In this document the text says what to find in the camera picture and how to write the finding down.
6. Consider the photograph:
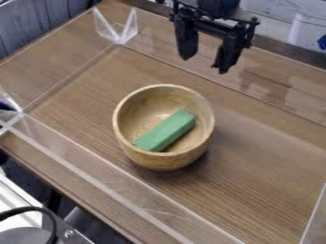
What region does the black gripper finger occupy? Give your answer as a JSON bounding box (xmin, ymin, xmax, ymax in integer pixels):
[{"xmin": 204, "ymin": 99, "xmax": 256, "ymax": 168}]
[
  {"xmin": 211, "ymin": 32, "xmax": 247, "ymax": 74},
  {"xmin": 173, "ymin": 15, "xmax": 199, "ymax": 60}
]

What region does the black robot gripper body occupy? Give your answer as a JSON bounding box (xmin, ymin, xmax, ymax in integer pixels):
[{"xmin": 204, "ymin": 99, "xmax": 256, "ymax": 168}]
[{"xmin": 171, "ymin": 0, "xmax": 259, "ymax": 48}]

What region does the green rectangular block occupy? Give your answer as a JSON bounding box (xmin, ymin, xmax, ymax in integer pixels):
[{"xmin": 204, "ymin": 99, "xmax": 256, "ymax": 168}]
[{"xmin": 132, "ymin": 109, "xmax": 196, "ymax": 153}]

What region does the brown wooden bowl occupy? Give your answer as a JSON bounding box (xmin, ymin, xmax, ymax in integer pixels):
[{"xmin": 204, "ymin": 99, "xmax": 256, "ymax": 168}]
[{"xmin": 112, "ymin": 84, "xmax": 215, "ymax": 171}]

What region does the white container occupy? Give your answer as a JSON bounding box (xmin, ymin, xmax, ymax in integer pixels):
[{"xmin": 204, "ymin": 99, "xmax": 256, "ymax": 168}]
[{"xmin": 287, "ymin": 13, "xmax": 326, "ymax": 53}]

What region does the blue object at edge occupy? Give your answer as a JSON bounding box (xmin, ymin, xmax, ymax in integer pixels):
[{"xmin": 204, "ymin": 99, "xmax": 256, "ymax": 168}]
[{"xmin": 316, "ymin": 34, "xmax": 326, "ymax": 50}]

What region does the clear acrylic corner bracket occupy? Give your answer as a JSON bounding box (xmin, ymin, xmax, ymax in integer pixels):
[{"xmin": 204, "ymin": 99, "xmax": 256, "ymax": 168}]
[{"xmin": 92, "ymin": 8, "xmax": 139, "ymax": 45}]

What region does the clear acrylic front wall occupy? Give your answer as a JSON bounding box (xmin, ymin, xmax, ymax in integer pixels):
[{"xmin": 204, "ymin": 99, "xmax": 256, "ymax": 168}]
[{"xmin": 0, "ymin": 84, "xmax": 244, "ymax": 244}]

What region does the grey metal bracket with screw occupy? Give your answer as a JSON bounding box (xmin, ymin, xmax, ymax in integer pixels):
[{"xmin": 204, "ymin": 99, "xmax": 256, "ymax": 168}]
[{"xmin": 41, "ymin": 208, "xmax": 95, "ymax": 244}]

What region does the black cable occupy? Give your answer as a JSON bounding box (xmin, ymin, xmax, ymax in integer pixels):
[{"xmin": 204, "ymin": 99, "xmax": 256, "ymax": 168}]
[{"xmin": 0, "ymin": 206, "xmax": 58, "ymax": 244}]

